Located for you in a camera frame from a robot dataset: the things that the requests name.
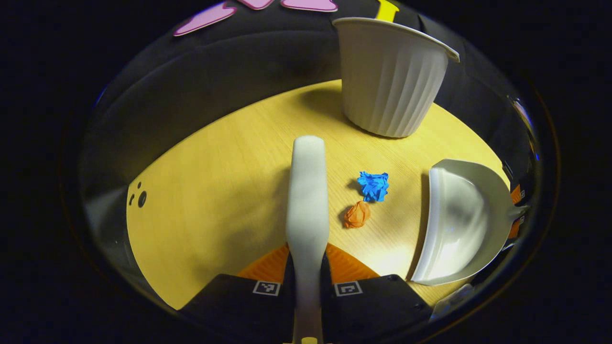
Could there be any white dustpan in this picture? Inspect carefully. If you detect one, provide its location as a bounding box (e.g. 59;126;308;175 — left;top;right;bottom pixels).
410;159;529;286

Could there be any blue paper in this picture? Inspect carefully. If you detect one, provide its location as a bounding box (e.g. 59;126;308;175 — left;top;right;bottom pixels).
358;171;390;202

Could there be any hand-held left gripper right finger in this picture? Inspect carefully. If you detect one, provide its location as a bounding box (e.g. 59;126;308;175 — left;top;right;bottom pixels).
320;243;434;344

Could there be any white ribbed garbage bin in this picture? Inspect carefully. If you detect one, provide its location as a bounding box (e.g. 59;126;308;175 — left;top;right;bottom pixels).
332;18;460;138

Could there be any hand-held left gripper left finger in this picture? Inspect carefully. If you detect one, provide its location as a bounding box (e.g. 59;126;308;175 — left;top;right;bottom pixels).
178;244;295;344

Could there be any orange paper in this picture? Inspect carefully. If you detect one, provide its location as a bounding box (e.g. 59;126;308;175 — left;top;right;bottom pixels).
343;201;372;229

